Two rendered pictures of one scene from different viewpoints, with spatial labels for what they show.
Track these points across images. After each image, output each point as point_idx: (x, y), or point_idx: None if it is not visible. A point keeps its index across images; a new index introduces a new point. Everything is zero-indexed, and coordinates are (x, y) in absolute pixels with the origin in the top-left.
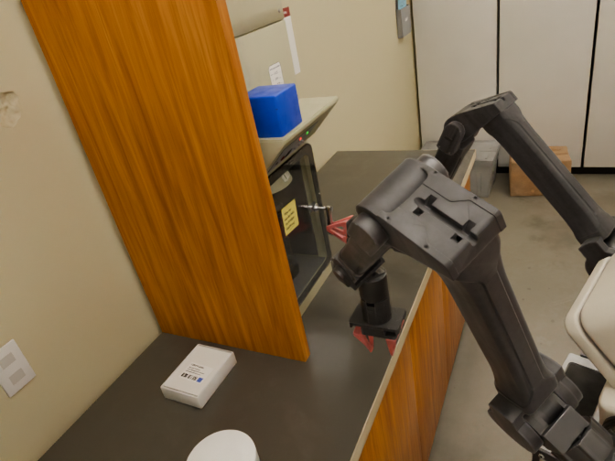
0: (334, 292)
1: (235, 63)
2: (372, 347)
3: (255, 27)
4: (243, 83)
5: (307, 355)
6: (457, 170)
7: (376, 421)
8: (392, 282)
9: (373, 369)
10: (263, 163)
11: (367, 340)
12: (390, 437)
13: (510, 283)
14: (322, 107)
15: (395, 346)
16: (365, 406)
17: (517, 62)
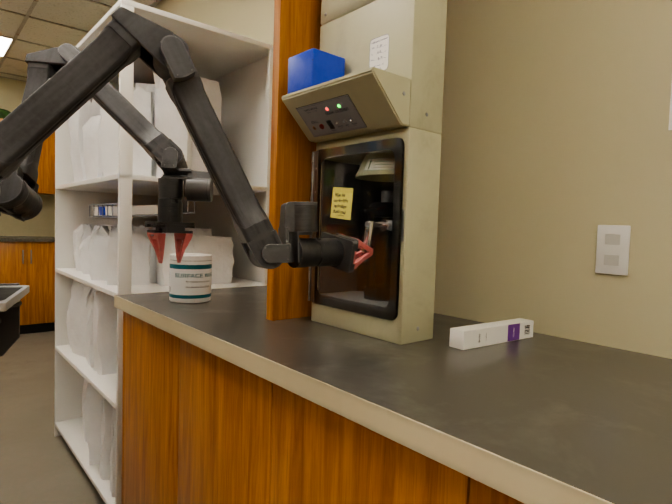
0: (349, 338)
1: (276, 33)
2: (178, 258)
3: (367, 1)
4: (278, 47)
5: (269, 317)
6: (187, 126)
7: (199, 381)
8: (317, 356)
9: (207, 327)
10: (276, 112)
11: (176, 245)
12: (210, 451)
13: (24, 90)
14: (341, 77)
15: (214, 336)
16: (182, 320)
17: None
